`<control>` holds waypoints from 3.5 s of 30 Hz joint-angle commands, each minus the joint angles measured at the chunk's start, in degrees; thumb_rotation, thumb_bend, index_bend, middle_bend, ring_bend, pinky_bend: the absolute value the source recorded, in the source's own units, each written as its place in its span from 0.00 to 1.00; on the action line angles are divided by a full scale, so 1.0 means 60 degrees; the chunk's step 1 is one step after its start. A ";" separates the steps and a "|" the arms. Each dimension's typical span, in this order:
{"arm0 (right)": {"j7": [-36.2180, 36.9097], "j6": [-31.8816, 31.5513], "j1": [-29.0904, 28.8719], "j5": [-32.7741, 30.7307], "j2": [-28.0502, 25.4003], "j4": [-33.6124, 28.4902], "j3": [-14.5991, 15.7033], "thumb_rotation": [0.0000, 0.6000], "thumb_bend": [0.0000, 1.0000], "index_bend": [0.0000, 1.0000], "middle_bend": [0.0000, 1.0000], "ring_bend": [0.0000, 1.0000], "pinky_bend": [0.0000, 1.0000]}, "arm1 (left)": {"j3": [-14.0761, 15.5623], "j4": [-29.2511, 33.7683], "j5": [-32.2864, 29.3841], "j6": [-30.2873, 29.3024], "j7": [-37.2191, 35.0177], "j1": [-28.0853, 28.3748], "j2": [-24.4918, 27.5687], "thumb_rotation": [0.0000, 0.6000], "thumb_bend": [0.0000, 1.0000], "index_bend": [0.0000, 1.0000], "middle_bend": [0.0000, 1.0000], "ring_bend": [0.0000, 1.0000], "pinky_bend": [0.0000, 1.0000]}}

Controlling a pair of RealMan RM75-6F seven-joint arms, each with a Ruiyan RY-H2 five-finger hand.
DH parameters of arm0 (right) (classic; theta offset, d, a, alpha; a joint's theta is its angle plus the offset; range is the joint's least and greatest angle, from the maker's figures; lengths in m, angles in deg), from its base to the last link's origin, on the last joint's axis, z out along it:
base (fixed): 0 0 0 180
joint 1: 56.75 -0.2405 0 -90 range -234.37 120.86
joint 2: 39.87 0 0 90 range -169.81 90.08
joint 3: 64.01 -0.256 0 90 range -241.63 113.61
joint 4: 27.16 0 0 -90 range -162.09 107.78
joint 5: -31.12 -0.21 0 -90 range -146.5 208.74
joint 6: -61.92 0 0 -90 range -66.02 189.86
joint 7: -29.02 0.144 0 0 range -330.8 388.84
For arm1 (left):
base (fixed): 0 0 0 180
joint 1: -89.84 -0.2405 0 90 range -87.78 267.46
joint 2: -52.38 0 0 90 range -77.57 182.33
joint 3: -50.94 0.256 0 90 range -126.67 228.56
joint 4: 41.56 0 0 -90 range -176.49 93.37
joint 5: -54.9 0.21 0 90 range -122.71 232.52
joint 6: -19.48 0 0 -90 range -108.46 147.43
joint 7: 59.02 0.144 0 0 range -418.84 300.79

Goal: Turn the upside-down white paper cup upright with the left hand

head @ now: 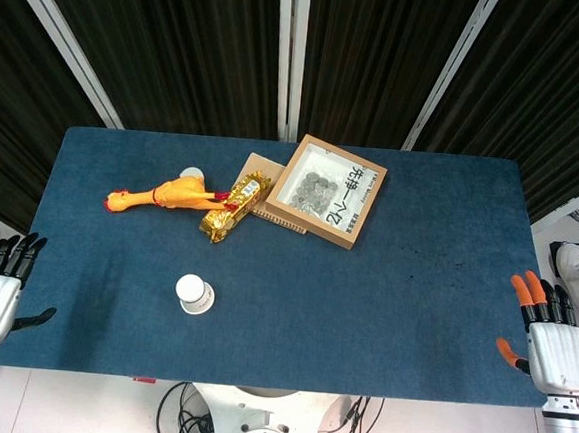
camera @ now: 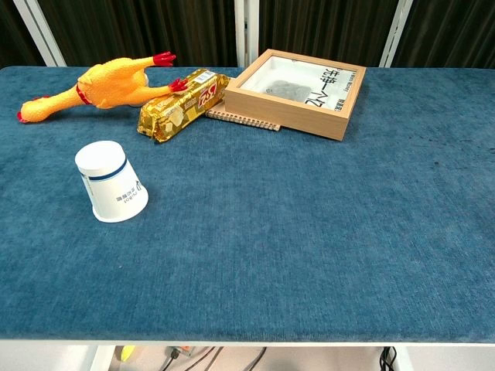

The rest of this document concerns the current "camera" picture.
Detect white paper cup blue stripe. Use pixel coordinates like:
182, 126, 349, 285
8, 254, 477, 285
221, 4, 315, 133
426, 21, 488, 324
74, 140, 150, 223

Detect blue table cloth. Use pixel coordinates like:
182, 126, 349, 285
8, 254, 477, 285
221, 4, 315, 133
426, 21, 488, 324
0, 65, 495, 345

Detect brown spiral notebook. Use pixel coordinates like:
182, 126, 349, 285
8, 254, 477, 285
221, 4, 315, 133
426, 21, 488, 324
204, 100, 282, 133

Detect gold biscuit pack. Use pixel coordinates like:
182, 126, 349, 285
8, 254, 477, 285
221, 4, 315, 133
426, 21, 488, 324
137, 68, 230, 145

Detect white card black characters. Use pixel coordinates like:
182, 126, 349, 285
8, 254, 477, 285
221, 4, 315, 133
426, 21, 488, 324
249, 56, 357, 114

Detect yellow rubber chicken toy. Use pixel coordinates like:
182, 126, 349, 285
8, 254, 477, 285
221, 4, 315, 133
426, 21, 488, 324
16, 50, 191, 124

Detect black pleated curtain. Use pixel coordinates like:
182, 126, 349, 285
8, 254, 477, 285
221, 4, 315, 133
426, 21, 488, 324
394, 0, 495, 70
0, 0, 43, 67
36, 0, 237, 67
258, 0, 398, 67

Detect wooden shadow box frame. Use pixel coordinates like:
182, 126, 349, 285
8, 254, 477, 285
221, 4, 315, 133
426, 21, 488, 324
224, 48, 367, 142

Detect white frame post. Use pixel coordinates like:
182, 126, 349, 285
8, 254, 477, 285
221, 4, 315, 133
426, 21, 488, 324
234, 0, 259, 67
13, 0, 67, 67
378, 0, 414, 69

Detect black cable bundle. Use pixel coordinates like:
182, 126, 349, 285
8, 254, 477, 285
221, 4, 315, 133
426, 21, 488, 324
158, 346, 225, 371

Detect white table frame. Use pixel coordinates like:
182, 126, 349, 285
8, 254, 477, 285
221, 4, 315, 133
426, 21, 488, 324
0, 339, 495, 371

